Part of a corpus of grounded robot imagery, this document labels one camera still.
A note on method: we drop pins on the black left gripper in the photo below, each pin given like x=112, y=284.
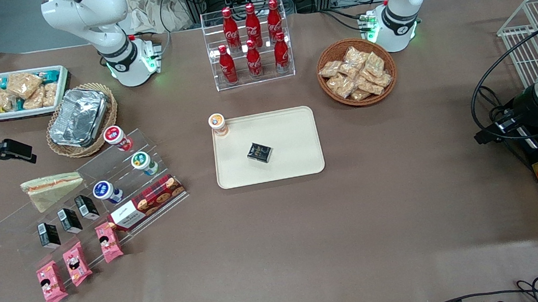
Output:
x=524, y=103

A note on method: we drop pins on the white rectangular tray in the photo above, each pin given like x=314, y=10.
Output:
x=63, y=87

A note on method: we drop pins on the crumpled beige paper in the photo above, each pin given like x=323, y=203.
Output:
x=152, y=12

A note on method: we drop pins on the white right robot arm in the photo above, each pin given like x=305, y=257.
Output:
x=98, y=19

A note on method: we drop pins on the red lid yogurt cup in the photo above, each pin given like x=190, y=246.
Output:
x=114, y=135

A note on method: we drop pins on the red tartan cookie box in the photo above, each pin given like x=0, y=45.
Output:
x=150, y=200

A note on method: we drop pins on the round wicker basket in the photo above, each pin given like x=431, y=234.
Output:
x=388, y=60

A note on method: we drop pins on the beige plastic tray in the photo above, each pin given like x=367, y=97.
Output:
x=292, y=139

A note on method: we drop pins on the blue lid yogurt cup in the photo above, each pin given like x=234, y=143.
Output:
x=103, y=190

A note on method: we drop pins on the red cola bottle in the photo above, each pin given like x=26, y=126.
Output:
x=254, y=62
x=230, y=29
x=281, y=55
x=253, y=24
x=275, y=21
x=228, y=68

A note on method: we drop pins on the pink snack packet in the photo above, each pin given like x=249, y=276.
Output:
x=109, y=243
x=52, y=284
x=77, y=264

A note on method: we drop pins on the green lid yogurt cup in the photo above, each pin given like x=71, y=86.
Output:
x=141, y=161

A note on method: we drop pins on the black box gold print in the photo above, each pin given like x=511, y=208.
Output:
x=259, y=152

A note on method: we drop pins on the oval wicker basket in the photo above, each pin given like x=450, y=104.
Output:
x=108, y=122

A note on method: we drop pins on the clear acrylic bottle rack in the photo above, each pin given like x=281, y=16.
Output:
x=267, y=79

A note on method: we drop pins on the triangle sandwich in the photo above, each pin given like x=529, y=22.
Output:
x=53, y=190

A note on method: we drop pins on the silver foil container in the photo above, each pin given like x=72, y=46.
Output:
x=78, y=117

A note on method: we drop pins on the black box white label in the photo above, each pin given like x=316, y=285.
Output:
x=49, y=235
x=69, y=220
x=87, y=207

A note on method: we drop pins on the teal snack packet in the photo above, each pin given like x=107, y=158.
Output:
x=2, y=84
x=20, y=104
x=49, y=75

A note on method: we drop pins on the clear acrylic stepped stand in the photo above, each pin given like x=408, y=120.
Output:
x=20, y=234

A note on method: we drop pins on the clear rice cracker packet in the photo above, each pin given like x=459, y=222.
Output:
x=374, y=63
x=349, y=70
x=34, y=99
x=356, y=56
x=360, y=95
x=24, y=84
x=330, y=69
x=50, y=94
x=370, y=87
x=6, y=101
x=383, y=80
x=341, y=86

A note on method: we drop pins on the orange lid yogurt cup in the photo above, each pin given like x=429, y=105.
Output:
x=217, y=122

